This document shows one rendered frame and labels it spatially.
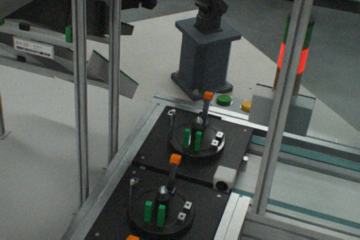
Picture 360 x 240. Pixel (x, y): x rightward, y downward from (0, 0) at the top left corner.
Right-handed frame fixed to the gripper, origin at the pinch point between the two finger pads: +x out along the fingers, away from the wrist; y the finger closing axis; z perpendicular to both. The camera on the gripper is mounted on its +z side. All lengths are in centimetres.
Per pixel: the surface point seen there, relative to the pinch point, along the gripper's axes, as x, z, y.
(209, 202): 22, -27, 39
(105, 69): 12.3, -9.1, 6.4
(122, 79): 7.0, -17.6, 5.2
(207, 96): -1.1, -22.2, 24.2
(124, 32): 3.5, -4.8, 6.3
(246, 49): -53, -57, 3
